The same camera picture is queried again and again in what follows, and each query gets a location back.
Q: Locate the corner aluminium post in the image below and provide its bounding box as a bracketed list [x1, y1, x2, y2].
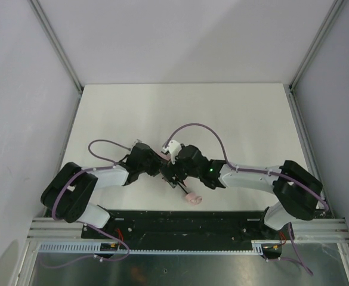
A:
[288, 0, 347, 92]
[27, 0, 84, 94]

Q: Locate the grey slotted cable duct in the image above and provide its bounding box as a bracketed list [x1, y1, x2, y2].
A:
[36, 240, 291, 257]

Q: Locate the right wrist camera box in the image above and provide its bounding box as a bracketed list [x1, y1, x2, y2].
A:
[161, 140, 182, 164]

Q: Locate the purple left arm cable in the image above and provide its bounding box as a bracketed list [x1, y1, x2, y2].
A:
[51, 139, 133, 221]

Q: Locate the pink folding umbrella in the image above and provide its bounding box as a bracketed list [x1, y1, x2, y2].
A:
[159, 152, 202, 206]

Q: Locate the left corner aluminium post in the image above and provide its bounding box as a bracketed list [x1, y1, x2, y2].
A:
[27, 0, 84, 94]

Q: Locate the right corner aluminium post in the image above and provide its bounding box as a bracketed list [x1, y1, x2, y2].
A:
[288, 0, 347, 92]

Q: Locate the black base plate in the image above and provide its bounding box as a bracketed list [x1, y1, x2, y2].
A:
[81, 210, 296, 251]

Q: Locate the aluminium frame rail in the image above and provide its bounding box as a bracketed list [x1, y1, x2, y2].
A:
[284, 85, 349, 244]

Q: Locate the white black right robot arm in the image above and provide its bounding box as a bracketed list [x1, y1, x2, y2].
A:
[161, 141, 322, 230]

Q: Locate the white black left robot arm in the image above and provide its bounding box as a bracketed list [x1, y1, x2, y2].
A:
[41, 142, 167, 228]

